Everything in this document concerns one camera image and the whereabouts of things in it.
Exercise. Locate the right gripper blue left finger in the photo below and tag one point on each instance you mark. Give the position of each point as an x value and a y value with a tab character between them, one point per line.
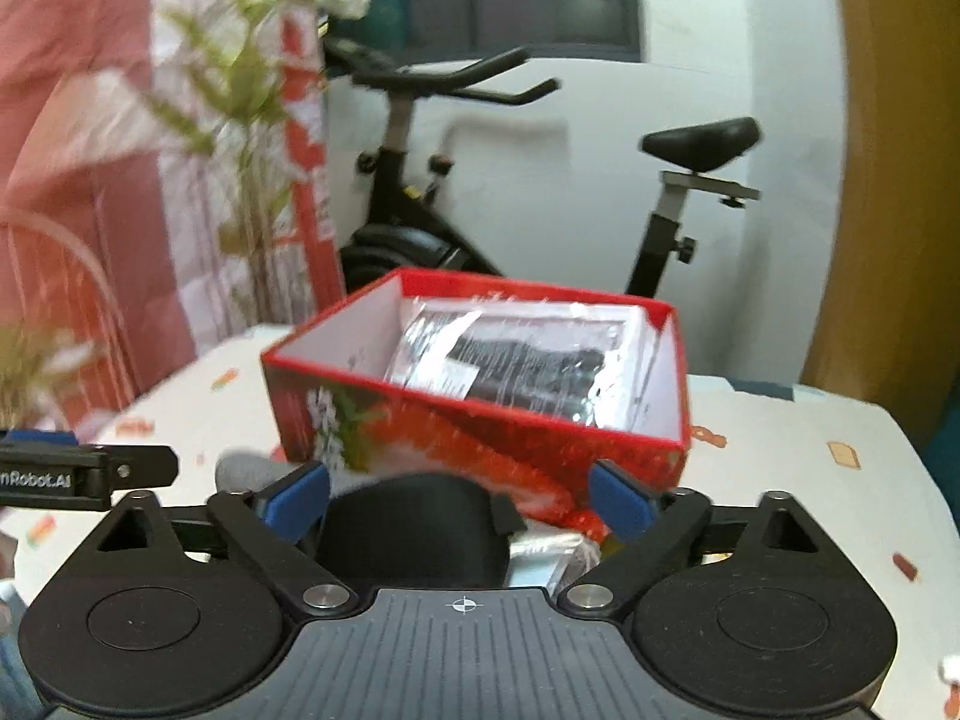
291	506

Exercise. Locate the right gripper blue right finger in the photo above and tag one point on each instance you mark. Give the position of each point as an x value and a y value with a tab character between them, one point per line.
627	506

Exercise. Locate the black fabric eye mask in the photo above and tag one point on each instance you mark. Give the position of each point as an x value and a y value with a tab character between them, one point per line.
428	531

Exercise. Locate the large clear plastic package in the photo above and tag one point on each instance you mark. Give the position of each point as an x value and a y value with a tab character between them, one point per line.
584	363

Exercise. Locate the grey fabric item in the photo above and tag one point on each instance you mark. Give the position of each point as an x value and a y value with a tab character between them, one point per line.
243	471

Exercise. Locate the small clear zip bag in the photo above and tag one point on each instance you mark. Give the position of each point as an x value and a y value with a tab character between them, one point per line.
549	558

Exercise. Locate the red strawberry cardboard box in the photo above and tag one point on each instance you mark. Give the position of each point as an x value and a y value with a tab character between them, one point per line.
327	386

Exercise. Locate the white patterned table mat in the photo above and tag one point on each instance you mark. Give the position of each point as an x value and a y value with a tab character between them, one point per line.
816	577

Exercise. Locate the black exercise bike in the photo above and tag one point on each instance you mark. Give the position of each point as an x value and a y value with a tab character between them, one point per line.
566	171

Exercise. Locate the wooden door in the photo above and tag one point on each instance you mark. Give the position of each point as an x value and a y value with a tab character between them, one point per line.
887	330

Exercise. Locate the red white printed backdrop curtain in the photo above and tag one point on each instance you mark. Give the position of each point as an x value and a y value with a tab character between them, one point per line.
164	188

